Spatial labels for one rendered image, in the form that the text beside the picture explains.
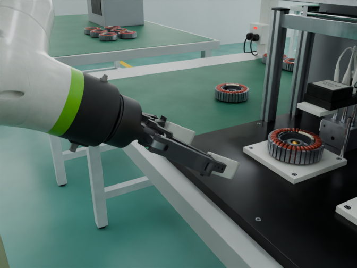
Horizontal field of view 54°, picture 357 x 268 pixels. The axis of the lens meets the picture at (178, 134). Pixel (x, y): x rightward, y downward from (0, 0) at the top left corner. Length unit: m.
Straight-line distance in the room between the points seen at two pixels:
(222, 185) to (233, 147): 0.16
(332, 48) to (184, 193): 0.55
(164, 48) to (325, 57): 1.19
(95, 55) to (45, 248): 0.97
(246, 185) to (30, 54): 0.43
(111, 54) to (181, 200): 1.35
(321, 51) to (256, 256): 0.62
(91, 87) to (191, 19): 5.37
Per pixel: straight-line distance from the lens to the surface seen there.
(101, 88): 0.46
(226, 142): 0.82
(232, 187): 0.65
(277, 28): 0.89
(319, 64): 1.02
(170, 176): 0.72
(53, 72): 0.44
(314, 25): 0.82
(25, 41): 0.44
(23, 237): 1.85
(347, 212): 0.63
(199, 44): 2.14
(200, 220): 0.63
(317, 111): 0.74
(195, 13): 5.82
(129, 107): 0.48
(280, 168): 0.71
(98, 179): 1.62
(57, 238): 1.79
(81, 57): 1.87
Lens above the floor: 1.13
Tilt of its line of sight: 25 degrees down
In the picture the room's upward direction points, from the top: straight up
